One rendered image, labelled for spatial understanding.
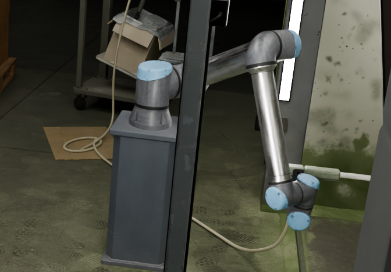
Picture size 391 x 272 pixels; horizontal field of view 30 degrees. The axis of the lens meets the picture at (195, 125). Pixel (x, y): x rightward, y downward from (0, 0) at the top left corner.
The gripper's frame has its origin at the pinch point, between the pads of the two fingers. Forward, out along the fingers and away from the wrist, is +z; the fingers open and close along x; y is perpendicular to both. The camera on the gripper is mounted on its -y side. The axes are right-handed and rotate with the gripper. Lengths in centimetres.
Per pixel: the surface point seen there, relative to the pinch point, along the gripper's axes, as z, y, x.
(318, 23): 78, -48, 10
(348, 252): 22, 51, 32
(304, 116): 73, 1, 8
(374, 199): -195, -94, -7
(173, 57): 79, -24, -63
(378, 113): 73, -3, 46
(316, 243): 28, 50, 17
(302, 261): 7.7, 48.3, 8.5
